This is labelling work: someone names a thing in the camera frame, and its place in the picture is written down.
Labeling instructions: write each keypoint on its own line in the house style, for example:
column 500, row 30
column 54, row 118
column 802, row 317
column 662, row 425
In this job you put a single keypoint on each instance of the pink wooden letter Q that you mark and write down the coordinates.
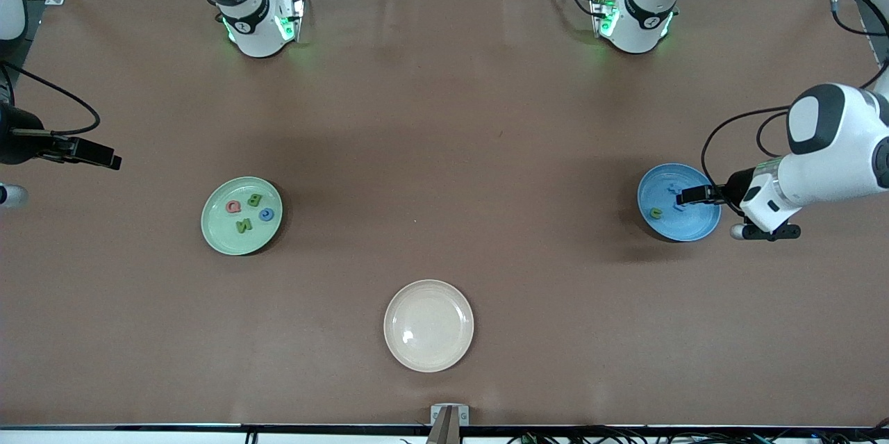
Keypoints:
column 232, row 206

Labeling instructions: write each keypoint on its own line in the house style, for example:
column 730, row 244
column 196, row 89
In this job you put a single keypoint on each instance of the green wooden letter N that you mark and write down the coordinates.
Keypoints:
column 244, row 226

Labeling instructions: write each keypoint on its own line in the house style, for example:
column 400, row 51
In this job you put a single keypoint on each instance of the green wooden letter B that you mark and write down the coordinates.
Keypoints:
column 254, row 201

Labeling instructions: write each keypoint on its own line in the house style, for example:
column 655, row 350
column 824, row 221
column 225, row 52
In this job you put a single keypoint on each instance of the blue wooden letter C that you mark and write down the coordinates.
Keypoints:
column 262, row 215

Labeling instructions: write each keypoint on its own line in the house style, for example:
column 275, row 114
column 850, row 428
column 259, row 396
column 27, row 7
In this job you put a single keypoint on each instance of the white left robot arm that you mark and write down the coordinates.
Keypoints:
column 840, row 145

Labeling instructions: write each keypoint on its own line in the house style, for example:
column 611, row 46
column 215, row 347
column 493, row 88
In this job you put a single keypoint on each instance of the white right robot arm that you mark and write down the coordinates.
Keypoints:
column 243, row 27

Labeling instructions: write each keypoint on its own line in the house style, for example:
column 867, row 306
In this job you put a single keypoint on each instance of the blue round plate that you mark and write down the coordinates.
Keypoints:
column 687, row 228

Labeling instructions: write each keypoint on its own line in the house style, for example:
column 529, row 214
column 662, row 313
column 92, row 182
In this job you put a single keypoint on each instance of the brown table cover sheet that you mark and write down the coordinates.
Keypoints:
column 555, row 291

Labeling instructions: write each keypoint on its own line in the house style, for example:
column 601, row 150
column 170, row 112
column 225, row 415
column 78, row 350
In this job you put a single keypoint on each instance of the green round plate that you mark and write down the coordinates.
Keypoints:
column 222, row 232

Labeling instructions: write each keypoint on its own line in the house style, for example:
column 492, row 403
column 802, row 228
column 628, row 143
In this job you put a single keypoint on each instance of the beige round plate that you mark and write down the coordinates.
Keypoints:
column 428, row 326

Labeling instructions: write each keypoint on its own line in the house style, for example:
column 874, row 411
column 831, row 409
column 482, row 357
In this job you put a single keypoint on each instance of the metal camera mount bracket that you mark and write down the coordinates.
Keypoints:
column 448, row 430

